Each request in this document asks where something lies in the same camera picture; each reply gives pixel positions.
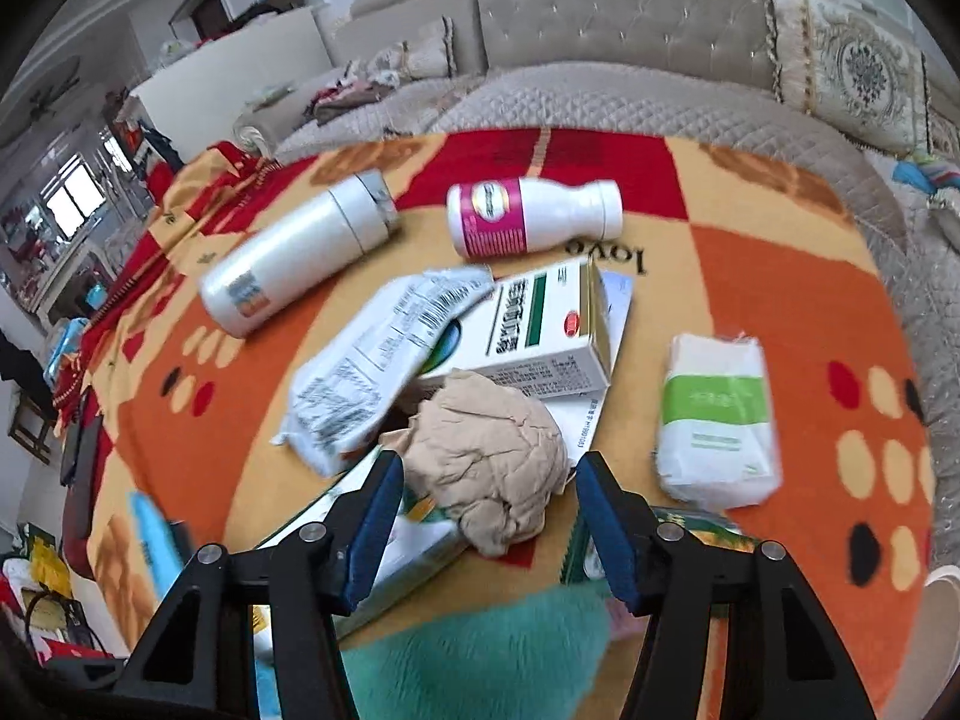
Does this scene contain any blue striped cloth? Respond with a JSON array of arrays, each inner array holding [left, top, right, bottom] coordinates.
[[892, 150, 960, 196]]

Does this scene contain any flat white paper box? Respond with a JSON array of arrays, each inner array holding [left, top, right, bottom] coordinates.
[[547, 270, 638, 481]]

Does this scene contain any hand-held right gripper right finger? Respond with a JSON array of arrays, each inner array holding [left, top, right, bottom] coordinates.
[[574, 450, 878, 720]]

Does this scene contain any blue wet wipes pack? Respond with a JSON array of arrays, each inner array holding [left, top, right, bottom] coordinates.
[[45, 319, 91, 383]]

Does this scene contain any window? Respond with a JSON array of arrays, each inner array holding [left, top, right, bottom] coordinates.
[[37, 154, 110, 237]]

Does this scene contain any small ornate patterned cushion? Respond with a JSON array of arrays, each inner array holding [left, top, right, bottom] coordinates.
[[352, 19, 458, 87]]

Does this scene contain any white bottle magenta label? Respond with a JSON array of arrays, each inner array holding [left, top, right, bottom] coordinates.
[[446, 178, 625, 263]]

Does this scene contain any white medicine box green stripe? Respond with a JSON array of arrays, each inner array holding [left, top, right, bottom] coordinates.
[[416, 255, 612, 400]]

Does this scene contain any white milk carton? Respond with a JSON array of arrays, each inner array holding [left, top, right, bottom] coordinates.
[[255, 446, 470, 638]]

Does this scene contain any crumpled white barcode wrapper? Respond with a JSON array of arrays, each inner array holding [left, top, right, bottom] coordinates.
[[271, 268, 497, 477]]

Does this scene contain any light blue plastic packet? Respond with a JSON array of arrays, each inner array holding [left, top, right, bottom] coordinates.
[[129, 491, 197, 605]]

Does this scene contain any teal fluffy cloth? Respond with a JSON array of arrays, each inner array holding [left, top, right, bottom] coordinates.
[[337, 585, 638, 720]]

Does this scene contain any white cabinet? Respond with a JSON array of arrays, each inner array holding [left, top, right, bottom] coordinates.
[[127, 6, 338, 166]]

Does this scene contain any orange red printed blanket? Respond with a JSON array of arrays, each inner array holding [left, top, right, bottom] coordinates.
[[58, 127, 938, 665]]

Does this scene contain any dark ceiling fan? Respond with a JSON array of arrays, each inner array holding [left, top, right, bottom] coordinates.
[[15, 60, 83, 121]]

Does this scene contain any white thermos bottle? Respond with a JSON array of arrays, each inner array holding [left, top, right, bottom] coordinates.
[[199, 171, 401, 338]]

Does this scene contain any large ornate patterned cushion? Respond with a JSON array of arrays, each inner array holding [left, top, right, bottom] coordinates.
[[761, 0, 935, 158]]

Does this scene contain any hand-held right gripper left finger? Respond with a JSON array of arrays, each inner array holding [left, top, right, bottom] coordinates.
[[112, 450, 410, 720]]

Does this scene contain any green yellow printed packet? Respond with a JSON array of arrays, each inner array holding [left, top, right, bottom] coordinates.
[[559, 506, 762, 593]]

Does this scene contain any beige paper ball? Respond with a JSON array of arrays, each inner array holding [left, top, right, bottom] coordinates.
[[379, 369, 571, 560]]

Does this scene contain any pile of clothes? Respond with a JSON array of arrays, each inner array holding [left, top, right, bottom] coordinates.
[[304, 67, 406, 125]]

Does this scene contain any white tissue pack green label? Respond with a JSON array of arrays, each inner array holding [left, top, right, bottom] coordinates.
[[654, 330, 782, 509]]

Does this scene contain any wooden stool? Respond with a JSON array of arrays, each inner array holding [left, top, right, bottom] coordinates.
[[7, 390, 53, 466]]

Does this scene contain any beige tufted sofa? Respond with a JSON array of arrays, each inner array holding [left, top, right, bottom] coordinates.
[[330, 0, 960, 91]]

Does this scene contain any black flat device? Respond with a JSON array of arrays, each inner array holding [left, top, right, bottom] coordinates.
[[60, 390, 102, 488]]

